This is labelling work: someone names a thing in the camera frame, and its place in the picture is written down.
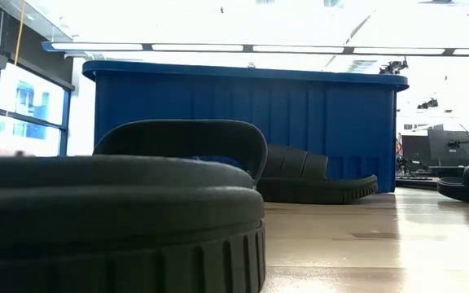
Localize long ceiling light strip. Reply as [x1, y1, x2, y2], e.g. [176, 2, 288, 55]
[41, 40, 469, 57]

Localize black ceiling mounted device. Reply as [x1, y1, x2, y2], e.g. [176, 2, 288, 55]
[416, 97, 440, 110]
[379, 57, 410, 76]

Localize dark window frame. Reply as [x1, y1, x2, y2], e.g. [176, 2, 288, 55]
[0, 40, 76, 158]

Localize yellow hanging cable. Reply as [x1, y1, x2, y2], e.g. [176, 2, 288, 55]
[13, 0, 27, 68]

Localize blue plastic bin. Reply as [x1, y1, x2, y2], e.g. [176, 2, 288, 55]
[81, 59, 410, 195]

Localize small black monitor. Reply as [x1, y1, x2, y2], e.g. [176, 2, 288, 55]
[401, 133, 431, 164]

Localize dark background desk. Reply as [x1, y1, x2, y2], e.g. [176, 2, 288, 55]
[395, 164, 467, 190]

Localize large black rubber slide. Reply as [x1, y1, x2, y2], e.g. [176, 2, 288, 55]
[0, 119, 269, 293]

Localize large black monitor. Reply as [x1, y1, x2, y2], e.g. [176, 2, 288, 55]
[427, 129, 469, 167]

